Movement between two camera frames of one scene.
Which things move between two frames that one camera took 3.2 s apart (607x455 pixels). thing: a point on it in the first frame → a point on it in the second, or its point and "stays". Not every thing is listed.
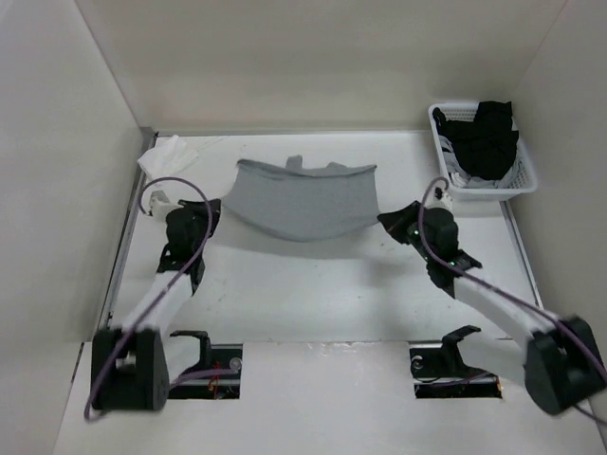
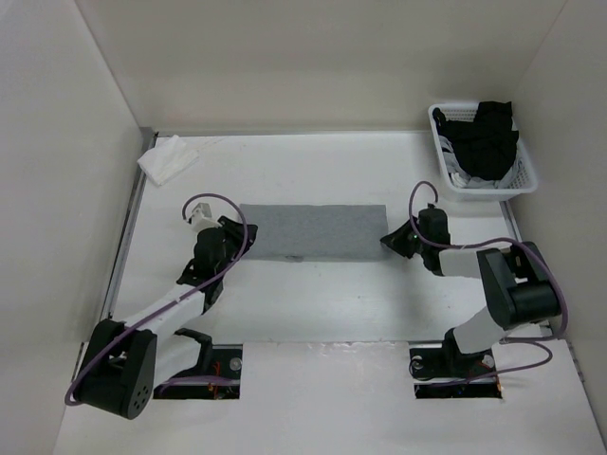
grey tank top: (299, 203) → (316, 232)
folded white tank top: (170, 154) stays
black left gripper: (199, 209) → (234, 230)
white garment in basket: (460, 178) stays
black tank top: (487, 146) stays
